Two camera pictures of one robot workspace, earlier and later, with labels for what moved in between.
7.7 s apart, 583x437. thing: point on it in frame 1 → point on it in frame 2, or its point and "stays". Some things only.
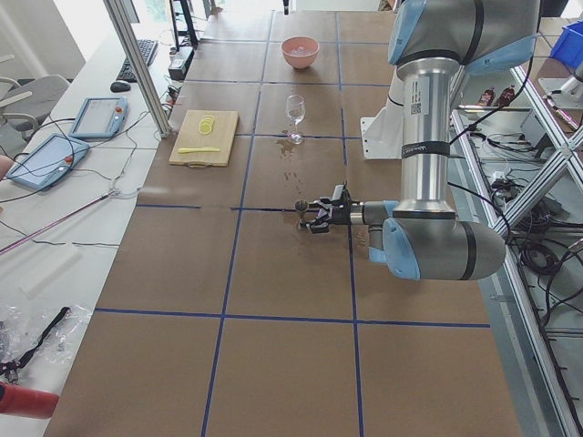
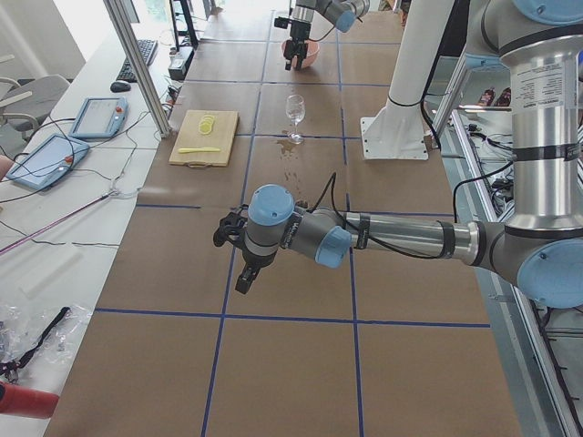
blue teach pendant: x=50 y=162 stays
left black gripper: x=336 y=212 → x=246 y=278
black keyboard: x=147 y=48 stays
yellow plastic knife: x=198 y=149 stays
